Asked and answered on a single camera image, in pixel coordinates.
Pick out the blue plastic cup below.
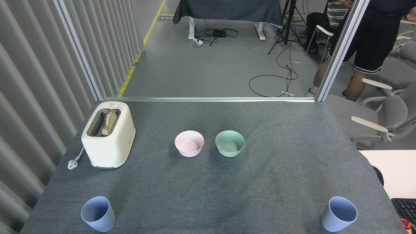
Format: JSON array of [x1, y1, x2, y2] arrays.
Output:
[[321, 196, 358, 232], [81, 196, 115, 232]]

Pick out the standing person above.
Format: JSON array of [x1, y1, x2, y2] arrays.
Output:
[[305, 0, 416, 102]]

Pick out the seated person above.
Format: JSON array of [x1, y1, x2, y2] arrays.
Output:
[[304, 0, 350, 54]]

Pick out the white plastic chair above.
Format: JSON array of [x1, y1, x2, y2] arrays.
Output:
[[305, 25, 335, 65]]

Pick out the grey office chair white armrests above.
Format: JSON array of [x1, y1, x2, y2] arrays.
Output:
[[326, 78, 416, 150]]

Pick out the black tripod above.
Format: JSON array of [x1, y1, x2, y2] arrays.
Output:
[[267, 0, 308, 55]]

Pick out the white table leg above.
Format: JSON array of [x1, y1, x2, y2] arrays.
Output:
[[254, 23, 266, 40], [188, 16, 197, 40]]

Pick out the white side table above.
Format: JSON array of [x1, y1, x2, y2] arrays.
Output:
[[358, 150, 416, 199]]

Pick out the black rounded object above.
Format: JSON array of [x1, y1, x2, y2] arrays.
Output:
[[372, 166, 384, 186]]

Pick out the dark grey tablecloth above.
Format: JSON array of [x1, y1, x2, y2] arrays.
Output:
[[173, 0, 284, 28]]

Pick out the black keyboard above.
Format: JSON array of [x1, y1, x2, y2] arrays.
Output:
[[391, 198, 416, 225]]

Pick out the red round object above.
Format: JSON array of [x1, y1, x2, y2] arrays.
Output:
[[400, 218, 415, 234]]

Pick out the green bowl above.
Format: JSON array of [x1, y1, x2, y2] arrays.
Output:
[[215, 130, 245, 158]]

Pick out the pink bowl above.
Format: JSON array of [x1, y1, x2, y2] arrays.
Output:
[[175, 130, 205, 158]]

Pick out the toasted bread slice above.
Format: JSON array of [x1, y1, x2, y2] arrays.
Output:
[[101, 110, 118, 136]]

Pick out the cream white toaster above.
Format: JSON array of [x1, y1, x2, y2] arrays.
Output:
[[81, 101, 136, 169]]

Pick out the silver aluminium post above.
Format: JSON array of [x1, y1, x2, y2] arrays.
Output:
[[54, 0, 104, 101], [315, 0, 370, 102]]

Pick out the black looped floor cable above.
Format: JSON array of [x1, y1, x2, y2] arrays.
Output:
[[249, 41, 298, 98]]

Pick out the white floor cable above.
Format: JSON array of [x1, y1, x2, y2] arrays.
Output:
[[203, 36, 277, 50]]

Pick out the black cable bundle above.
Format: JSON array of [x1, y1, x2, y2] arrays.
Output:
[[194, 19, 239, 48]]

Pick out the silver aluminium rail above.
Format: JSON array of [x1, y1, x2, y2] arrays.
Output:
[[103, 97, 317, 103]]

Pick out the white toaster plug cable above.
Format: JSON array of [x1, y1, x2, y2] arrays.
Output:
[[68, 146, 85, 170]]

